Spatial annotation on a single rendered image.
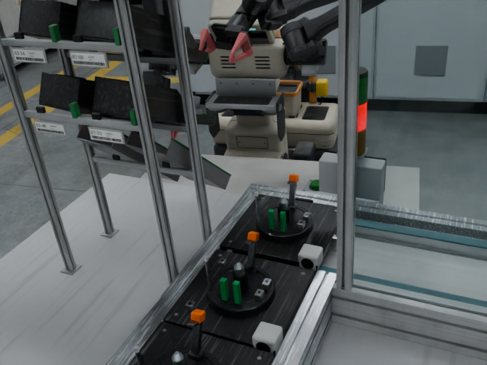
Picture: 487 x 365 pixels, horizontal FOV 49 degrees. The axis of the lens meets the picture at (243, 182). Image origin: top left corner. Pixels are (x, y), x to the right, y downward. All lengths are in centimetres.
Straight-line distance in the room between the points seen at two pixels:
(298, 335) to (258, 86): 105
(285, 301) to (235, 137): 103
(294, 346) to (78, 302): 57
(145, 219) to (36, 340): 49
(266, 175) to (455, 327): 85
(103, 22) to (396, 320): 83
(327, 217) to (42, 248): 80
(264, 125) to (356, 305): 100
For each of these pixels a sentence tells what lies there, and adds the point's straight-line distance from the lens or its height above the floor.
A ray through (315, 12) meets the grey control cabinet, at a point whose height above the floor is 78.
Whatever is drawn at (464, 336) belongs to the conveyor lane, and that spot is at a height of 91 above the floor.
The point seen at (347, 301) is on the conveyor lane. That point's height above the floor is 93.
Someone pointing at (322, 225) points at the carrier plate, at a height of 97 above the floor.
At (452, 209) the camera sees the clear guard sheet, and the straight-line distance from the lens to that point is 100.
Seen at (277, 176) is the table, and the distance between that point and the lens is 175.
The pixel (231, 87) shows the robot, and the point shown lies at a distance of 192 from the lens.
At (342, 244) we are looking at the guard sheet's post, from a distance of 108.
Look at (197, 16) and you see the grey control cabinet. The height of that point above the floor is 76.
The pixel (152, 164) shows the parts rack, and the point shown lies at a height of 123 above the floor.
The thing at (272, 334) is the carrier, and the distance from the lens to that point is 102.
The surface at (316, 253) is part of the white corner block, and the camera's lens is 119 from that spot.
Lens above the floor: 173
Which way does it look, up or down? 30 degrees down
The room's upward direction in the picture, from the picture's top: 5 degrees counter-clockwise
